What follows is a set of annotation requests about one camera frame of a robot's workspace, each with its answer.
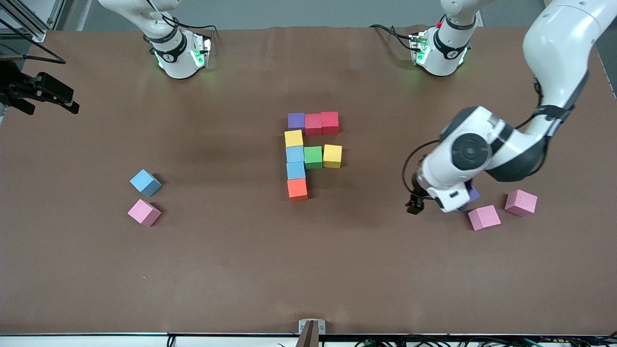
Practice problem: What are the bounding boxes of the brown table mat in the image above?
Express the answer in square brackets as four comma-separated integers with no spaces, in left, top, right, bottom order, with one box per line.
[0,25,617,335]

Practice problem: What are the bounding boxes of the pink foam cube with dots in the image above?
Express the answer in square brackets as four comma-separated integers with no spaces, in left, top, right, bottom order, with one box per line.
[504,189,538,217]

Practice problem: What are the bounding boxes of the orange foam cube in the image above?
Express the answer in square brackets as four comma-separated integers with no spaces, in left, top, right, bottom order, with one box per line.
[287,178,309,201]

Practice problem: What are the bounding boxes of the aluminium frame profile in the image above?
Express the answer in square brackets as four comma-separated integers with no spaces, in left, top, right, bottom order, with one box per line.
[0,0,67,43]

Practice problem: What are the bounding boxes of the black arm base cable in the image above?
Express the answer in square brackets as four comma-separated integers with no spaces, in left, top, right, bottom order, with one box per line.
[369,23,416,51]

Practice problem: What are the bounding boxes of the green foam cube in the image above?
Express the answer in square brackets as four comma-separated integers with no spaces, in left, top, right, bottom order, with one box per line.
[304,146,324,170]

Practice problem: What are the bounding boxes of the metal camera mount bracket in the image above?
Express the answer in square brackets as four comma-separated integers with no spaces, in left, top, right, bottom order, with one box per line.
[298,319,326,347]

